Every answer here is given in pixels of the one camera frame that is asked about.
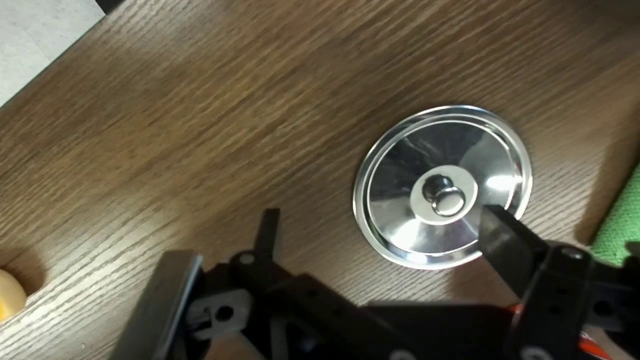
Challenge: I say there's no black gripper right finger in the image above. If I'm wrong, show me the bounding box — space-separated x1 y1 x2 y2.
477 205 595 360

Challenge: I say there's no silver metal lid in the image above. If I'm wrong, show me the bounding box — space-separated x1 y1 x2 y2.
350 102 535 273

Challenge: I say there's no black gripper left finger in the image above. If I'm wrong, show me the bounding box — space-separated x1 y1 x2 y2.
228 207 415 360

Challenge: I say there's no green cloth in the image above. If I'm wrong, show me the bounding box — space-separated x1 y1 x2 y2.
588 158 640 268

